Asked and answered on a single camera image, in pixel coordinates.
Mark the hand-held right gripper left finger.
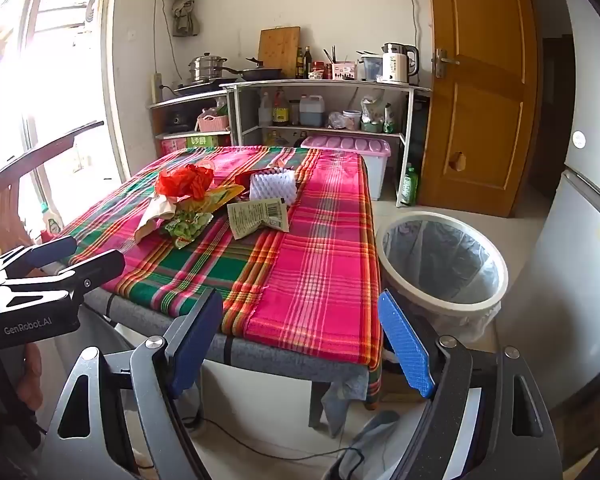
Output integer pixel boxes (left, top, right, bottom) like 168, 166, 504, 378
37, 287, 224, 480

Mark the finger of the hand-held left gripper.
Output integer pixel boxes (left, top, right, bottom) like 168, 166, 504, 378
0, 235, 78, 283
0, 249, 126, 305

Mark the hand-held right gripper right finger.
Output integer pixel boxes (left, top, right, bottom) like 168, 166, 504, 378
378, 289, 563, 480

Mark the white round bin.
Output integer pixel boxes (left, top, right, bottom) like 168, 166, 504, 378
375, 211, 509, 343

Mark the beige paper bag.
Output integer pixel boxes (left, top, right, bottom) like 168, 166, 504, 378
134, 195, 181, 243

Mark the clear bin liner bag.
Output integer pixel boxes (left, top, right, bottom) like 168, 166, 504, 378
380, 217, 503, 343

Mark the green printed wrapper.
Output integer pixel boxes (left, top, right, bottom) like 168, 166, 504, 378
162, 209, 215, 250

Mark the red plastic bag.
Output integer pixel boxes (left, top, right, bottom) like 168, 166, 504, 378
154, 160, 216, 202

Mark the beige green sachet packet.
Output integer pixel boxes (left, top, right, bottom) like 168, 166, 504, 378
226, 197, 289, 241

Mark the yellow wrapper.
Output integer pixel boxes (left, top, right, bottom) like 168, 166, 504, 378
200, 183, 246, 211

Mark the white foam net sleeve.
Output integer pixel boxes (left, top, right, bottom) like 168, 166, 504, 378
249, 169, 298, 206

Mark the person's left hand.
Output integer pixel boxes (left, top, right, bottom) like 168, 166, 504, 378
10, 344, 45, 413

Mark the white green squeeze bottle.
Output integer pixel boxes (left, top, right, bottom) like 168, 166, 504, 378
40, 205, 63, 241

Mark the person's grey white clothing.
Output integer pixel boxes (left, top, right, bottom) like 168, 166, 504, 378
325, 410, 486, 480

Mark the dark wooden chair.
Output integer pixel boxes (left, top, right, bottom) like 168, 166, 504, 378
0, 120, 105, 191

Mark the pink green plaid tablecloth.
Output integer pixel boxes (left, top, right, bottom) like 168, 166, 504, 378
55, 145, 383, 396

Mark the green plastic bottle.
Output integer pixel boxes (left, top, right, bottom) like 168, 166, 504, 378
399, 162, 420, 207

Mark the window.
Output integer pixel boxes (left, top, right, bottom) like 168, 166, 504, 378
0, 0, 126, 241

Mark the pink woven basket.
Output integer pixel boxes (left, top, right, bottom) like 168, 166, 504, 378
196, 114, 230, 132

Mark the white corner shelf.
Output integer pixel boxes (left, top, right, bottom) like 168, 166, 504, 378
147, 89, 233, 158

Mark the grey refrigerator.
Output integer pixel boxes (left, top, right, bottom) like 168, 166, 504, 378
497, 0, 600, 411

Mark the storage box pink lid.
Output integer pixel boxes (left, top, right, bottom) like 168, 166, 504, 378
300, 135, 392, 201

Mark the black induction cooker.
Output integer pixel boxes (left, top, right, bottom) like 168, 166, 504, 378
172, 80, 226, 97

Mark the steel steamer pot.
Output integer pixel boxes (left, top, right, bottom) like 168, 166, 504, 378
188, 52, 228, 84

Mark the white plastic food bag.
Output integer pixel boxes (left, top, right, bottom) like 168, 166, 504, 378
360, 95, 386, 123

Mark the soy sauce bottle yellow label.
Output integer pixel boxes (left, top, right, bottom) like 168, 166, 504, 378
271, 89, 289, 126

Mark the wooden door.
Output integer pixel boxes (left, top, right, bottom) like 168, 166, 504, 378
420, 0, 540, 218

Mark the black frying pan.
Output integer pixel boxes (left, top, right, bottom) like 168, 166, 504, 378
220, 57, 286, 82

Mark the large dark liquid jug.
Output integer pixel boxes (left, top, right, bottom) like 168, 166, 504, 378
299, 95, 326, 127

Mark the white metal rack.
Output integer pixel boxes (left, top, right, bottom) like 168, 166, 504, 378
220, 79, 432, 208

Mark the clear plastic container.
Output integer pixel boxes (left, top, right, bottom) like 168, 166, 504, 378
358, 55, 385, 82

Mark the wooden cutting board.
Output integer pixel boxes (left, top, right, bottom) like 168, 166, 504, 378
257, 26, 301, 80

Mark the white electric kettle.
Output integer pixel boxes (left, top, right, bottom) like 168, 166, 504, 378
377, 42, 420, 85

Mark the black floor cable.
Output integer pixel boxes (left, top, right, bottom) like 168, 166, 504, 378
180, 400, 361, 463

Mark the metal door handle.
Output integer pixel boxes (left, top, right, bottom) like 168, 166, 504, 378
432, 48, 461, 79

